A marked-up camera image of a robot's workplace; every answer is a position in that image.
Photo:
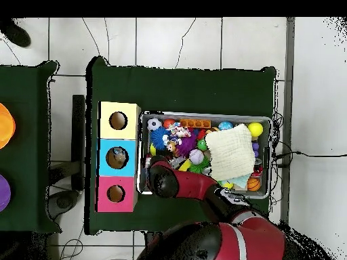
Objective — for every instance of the crushed clear plastic bottle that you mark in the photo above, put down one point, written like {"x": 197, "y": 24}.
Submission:
{"x": 119, "y": 157}

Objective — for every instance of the cream waffle cloth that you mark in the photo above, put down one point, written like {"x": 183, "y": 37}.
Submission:
{"x": 230, "y": 153}

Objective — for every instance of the orange basketball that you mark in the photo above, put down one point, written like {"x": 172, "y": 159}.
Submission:
{"x": 253, "y": 184}

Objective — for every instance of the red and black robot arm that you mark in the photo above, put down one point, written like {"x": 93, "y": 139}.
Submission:
{"x": 195, "y": 187}

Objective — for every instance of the wooden box with three holes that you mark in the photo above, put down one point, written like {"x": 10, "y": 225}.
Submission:
{"x": 119, "y": 130}

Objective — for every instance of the purple spiky toy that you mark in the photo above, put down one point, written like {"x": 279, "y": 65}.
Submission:
{"x": 187, "y": 145}

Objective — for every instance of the colourful patterned cloth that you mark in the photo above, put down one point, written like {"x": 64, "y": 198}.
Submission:
{"x": 179, "y": 131}

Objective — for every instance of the blue puffer ball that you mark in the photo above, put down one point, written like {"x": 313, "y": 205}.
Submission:
{"x": 158, "y": 138}

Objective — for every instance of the white baseball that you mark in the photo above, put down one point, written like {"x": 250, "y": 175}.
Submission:
{"x": 196, "y": 156}

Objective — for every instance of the soccer ball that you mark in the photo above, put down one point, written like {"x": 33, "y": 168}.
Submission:
{"x": 154, "y": 124}

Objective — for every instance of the orange plastic block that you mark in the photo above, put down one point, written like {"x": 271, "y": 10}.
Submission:
{"x": 195, "y": 123}

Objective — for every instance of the dark green table cloth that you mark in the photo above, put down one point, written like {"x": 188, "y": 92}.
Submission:
{"x": 27, "y": 108}
{"x": 176, "y": 89}

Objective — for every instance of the mint green cloth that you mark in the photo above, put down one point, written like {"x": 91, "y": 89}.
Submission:
{"x": 240, "y": 181}

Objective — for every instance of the orange round object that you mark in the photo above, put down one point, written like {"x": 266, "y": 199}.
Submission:
{"x": 6, "y": 126}

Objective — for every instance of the purple round object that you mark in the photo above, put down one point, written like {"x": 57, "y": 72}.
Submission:
{"x": 4, "y": 193}

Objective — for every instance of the black round object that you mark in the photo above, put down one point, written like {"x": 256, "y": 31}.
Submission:
{"x": 16, "y": 33}

